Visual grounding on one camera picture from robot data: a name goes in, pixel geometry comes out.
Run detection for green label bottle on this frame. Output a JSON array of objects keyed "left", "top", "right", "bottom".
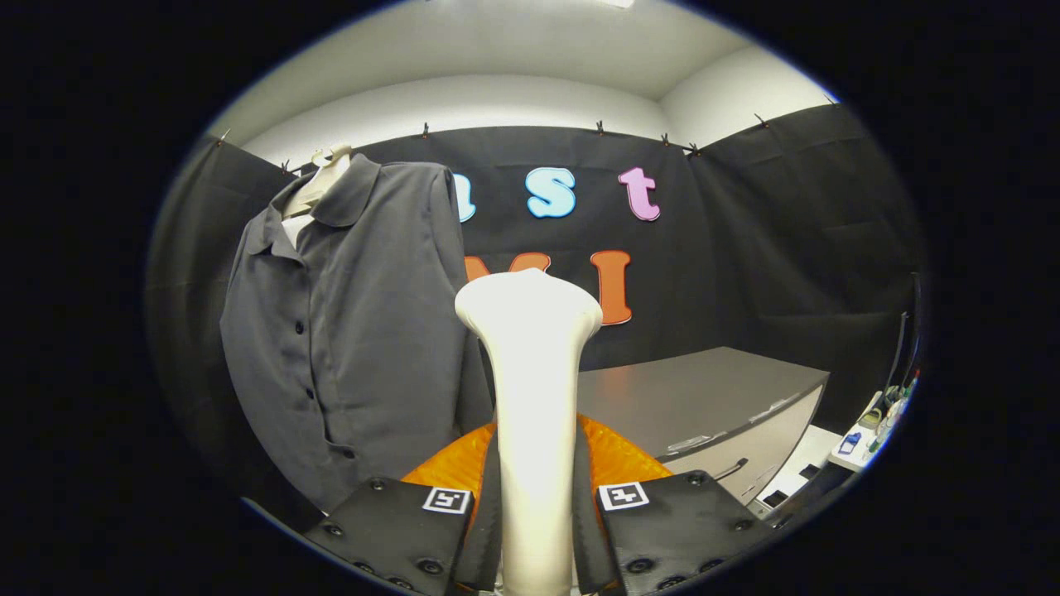
[{"left": 876, "top": 397, "right": 902, "bottom": 448}]

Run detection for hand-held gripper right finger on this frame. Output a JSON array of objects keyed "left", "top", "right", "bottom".
[{"left": 573, "top": 414, "right": 776, "bottom": 596}]

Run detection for cream clothes hanger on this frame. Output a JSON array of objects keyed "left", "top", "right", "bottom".
[{"left": 282, "top": 144, "right": 354, "bottom": 249}]

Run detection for white side table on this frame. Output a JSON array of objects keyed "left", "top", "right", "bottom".
[{"left": 828, "top": 389, "right": 913, "bottom": 473}]

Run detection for white garment steamer head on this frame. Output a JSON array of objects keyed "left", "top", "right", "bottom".
[{"left": 454, "top": 267, "right": 605, "bottom": 596}]

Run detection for dark computer monitor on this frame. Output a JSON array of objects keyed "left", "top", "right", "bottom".
[{"left": 884, "top": 273, "right": 923, "bottom": 406}]

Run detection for black backdrop cloth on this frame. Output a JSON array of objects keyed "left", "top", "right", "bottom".
[{"left": 147, "top": 99, "right": 925, "bottom": 531}]

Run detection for grey top beige cabinet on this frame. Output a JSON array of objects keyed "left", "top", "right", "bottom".
[{"left": 576, "top": 346, "right": 842, "bottom": 519}]

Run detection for dark grey button shirt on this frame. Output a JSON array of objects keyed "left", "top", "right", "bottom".
[{"left": 219, "top": 153, "right": 498, "bottom": 515}]

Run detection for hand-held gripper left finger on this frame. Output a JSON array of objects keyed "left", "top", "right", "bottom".
[{"left": 302, "top": 422, "right": 506, "bottom": 596}]

